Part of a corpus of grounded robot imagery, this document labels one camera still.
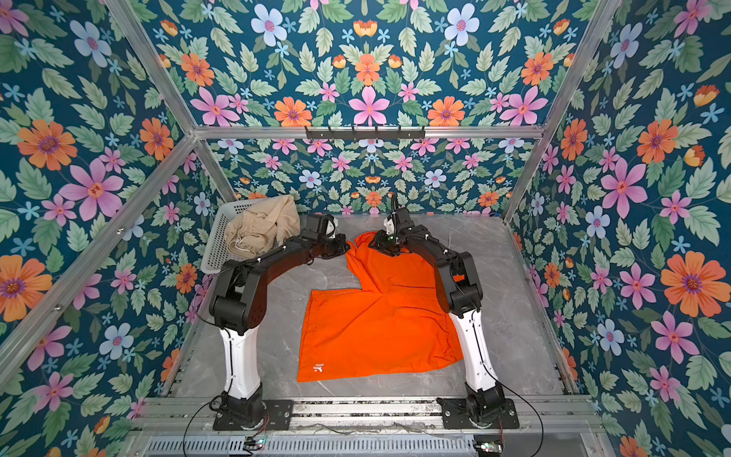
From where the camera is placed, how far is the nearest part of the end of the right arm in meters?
0.84

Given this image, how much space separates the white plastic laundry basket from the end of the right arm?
507 mm

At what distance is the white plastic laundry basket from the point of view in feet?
3.21
